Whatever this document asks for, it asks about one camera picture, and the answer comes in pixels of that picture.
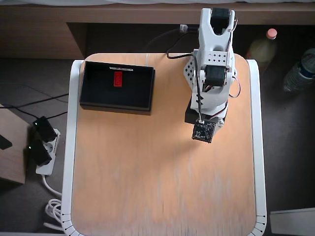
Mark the yellow juice bottle pink cap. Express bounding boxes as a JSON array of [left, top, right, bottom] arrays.
[[246, 28, 279, 72]]

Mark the white power strip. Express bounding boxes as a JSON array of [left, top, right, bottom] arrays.
[[35, 129, 62, 176]]

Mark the red lego block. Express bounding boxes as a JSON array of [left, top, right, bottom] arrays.
[[113, 71, 124, 88]]

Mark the clear plastic water bottle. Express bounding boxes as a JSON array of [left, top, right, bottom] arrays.
[[282, 48, 315, 93]]

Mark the black power adapter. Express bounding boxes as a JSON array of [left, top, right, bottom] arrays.
[[26, 140, 52, 166], [32, 116, 57, 143]]

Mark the light wooden box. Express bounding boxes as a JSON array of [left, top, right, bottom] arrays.
[[0, 103, 32, 185]]

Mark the black wrist camera circuit board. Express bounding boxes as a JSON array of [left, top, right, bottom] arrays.
[[191, 118, 217, 144]]

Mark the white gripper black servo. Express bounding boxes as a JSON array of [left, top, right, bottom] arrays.
[[184, 87, 229, 135]]

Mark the black flat device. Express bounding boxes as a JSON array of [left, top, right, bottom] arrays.
[[0, 134, 12, 150]]

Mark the black rectangular bin box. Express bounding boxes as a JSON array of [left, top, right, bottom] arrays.
[[79, 60, 156, 116]]

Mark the black cable with usb plug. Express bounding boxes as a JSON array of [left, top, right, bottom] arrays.
[[145, 24, 200, 50]]

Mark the white power strip cable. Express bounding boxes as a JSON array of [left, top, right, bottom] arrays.
[[41, 173, 65, 232]]

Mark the white cardboard box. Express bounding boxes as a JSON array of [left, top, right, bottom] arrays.
[[269, 207, 315, 235]]

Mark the white bed sheet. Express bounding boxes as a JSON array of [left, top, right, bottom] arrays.
[[0, 0, 315, 5]]

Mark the black camera cable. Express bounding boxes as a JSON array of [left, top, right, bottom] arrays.
[[166, 30, 204, 123]]

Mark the black floor cable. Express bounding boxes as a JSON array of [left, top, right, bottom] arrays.
[[0, 82, 69, 121]]

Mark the brown wooden bed frame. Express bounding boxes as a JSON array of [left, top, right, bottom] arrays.
[[0, 2, 315, 59]]

